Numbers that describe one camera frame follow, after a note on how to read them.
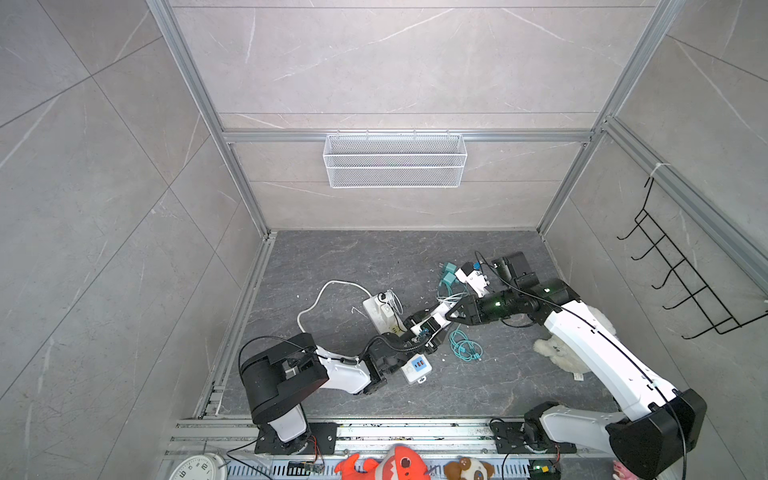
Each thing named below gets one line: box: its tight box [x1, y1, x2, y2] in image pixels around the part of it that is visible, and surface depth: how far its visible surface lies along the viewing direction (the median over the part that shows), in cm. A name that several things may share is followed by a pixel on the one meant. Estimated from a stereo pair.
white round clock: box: [169, 452, 228, 480], surface depth 68 cm
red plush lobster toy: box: [335, 445, 431, 480], surface depth 66 cm
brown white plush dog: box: [443, 457, 495, 480], surface depth 69 cm
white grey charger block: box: [430, 302, 451, 328], surface depth 72 cm
